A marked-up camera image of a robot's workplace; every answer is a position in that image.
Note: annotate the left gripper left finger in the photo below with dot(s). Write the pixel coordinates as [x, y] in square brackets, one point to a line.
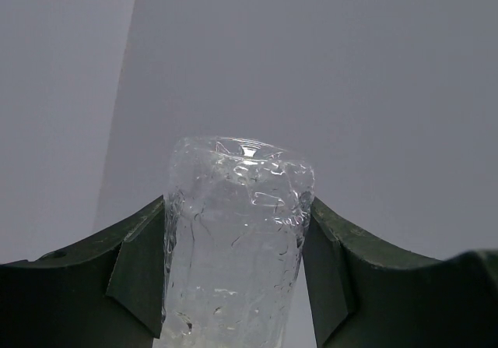
[106, 290]

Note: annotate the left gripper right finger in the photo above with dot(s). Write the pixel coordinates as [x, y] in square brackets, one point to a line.
[366, 292]

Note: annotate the clear bottle white cap front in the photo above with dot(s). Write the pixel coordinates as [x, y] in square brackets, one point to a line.
[238, 211]

